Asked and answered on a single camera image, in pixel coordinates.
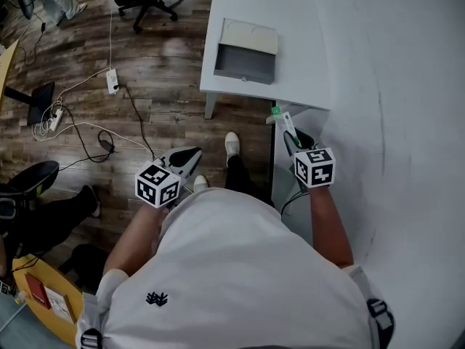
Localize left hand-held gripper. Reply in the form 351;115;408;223
134;146;203;209

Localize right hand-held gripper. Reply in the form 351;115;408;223
282;127;336;196

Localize white green box of bandages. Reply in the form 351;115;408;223
270;105;302;148

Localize grey box cream lid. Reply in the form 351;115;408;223
213;17;280;86

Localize person's left forearm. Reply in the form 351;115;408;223
102;202;165;278

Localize person's right forearm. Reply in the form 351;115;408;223
308;184;355;268

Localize wooden framed white box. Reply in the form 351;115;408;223
43;284;78;326

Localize person's white shoe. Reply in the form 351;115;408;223
225;132;241;158
193;174;210;194

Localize person's black trousers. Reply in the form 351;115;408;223
224;153;275;208

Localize white table leg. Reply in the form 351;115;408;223
203;92;219;120

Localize black power adapter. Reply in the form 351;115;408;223
97;129;116;153

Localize white power strip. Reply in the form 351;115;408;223
105;68;120;95
48;108;65;132

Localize person's white t-shirt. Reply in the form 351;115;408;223
75;187;395;349

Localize black stool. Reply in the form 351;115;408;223
57;243;110;294

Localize black chair seat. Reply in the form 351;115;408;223
6;159;60;197

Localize black monitor stand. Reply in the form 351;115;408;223
3;81;56;127

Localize red book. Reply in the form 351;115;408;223
24;271;52;310

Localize yellow wooden table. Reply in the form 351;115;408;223
0;38;20;111

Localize round yellow table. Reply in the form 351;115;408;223
12;254;85;348

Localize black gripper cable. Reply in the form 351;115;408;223
280;189;310;218

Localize white cable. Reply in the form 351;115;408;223
31;9;161;158

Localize black backpack strap buckle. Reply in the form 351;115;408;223
79;327;105;349
365;297;395;345

